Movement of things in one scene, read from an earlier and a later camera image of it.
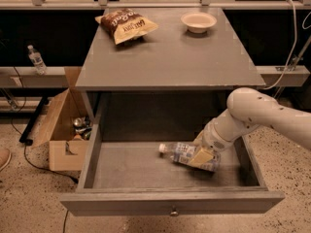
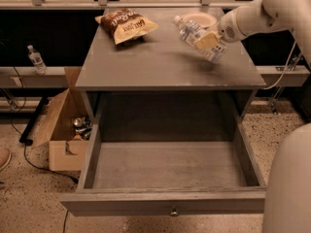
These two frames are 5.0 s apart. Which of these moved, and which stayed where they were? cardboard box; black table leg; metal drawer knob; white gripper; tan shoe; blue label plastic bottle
Moved: blue label plastic bottle; white gripper
Stayed: metal drawer knob; tan shoe; cardboard box; black table leg
